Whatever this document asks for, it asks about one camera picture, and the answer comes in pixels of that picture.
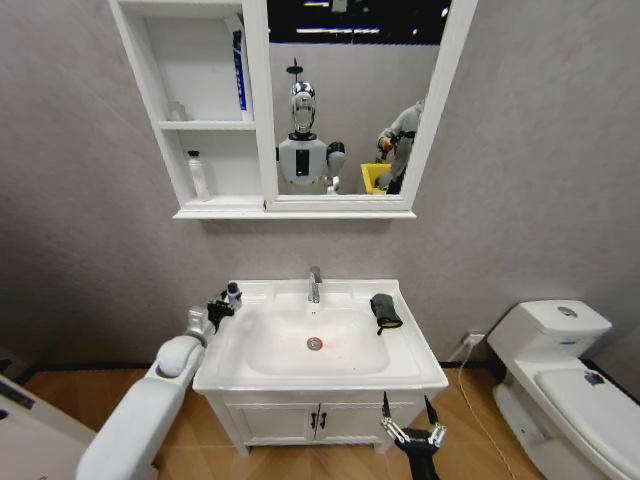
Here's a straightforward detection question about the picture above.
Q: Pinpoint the white toilet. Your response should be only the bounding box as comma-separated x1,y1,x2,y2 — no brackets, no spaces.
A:
486,299,640,480

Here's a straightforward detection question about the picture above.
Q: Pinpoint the chrome faucet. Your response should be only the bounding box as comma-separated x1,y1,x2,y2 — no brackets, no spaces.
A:
306,265,324,305

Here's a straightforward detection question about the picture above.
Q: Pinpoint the white bottle dark blue cap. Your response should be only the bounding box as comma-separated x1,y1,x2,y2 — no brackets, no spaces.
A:
224,281,245,312

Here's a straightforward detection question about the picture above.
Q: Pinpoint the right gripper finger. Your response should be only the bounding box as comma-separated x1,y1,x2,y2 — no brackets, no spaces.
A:
423,394,448,448
380,391,405,444

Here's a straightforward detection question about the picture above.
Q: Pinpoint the white vanity cabinet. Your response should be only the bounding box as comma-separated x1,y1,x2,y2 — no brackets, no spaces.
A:
202,385,432,456

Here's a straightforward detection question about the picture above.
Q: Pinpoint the white wall cabinet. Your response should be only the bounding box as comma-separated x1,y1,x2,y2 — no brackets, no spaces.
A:
107,0,419,221

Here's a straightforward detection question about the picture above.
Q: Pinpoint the white framed mirror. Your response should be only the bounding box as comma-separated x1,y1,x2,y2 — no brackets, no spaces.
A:
243,0,480,212

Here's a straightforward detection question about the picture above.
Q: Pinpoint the white power cable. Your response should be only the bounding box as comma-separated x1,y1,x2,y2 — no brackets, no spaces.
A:
456,342,517,480

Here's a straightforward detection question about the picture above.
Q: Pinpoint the white ceramic washbasin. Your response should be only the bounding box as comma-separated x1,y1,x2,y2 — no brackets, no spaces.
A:
192,278,450,397

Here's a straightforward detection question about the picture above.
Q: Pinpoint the white fixture with dark strip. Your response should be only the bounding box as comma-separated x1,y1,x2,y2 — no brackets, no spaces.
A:
0,372,97,480

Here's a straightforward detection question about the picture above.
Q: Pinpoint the white bottle black cap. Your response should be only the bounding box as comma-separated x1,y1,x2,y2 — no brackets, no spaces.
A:
186,149,212,203

